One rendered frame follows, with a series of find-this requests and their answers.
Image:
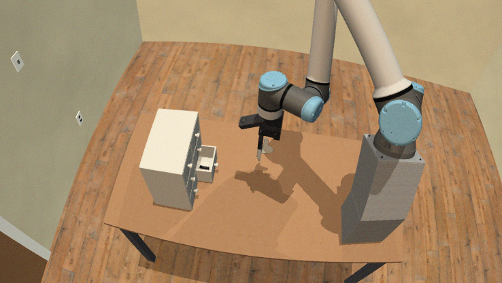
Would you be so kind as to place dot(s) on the white chest of drawers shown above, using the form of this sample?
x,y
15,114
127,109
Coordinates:
x,y
164,157

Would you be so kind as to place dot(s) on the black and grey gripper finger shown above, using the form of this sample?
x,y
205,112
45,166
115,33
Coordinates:
x,y
263,147

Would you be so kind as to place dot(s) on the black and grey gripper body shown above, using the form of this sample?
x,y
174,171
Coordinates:
x,y
273,128

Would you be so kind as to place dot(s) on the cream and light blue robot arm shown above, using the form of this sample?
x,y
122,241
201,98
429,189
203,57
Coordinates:
x,y
398,100

